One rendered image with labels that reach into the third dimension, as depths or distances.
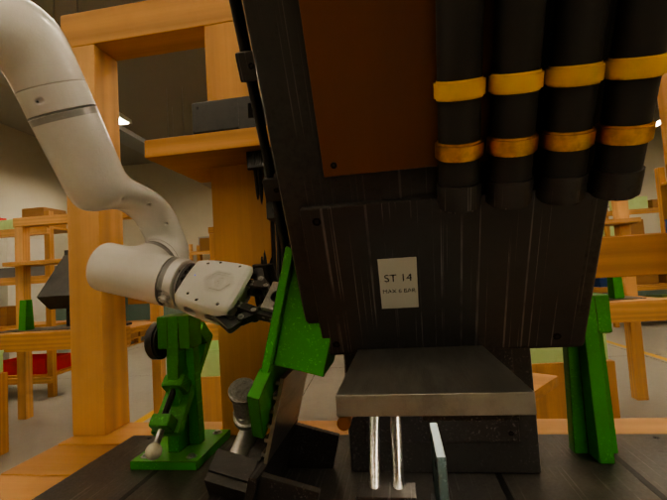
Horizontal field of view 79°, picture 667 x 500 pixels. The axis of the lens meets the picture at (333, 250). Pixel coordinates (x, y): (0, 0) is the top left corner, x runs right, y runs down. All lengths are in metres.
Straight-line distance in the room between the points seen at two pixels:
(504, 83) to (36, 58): 0.57
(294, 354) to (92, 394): 0.72
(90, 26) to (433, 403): 1.21
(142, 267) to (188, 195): 11.20
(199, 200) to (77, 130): 11.09
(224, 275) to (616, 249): 0.84
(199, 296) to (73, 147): 0.27
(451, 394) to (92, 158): 0.56
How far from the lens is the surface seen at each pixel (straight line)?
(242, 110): 0.93
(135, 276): 0.72
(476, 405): 0.37
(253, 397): 0.55
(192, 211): 11.78
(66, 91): 0.69
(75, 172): 0.69
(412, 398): 0.36
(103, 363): 1.16
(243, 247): 0.96
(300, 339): 0.56
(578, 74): 0.41
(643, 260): 1.12
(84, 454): 1.11
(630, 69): 0.43
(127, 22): 1.27
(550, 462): 0.83
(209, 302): 0.65
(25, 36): 0.69
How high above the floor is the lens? 1.23
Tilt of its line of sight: 3 degrees up
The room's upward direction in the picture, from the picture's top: 4 degrees counter-clockwise
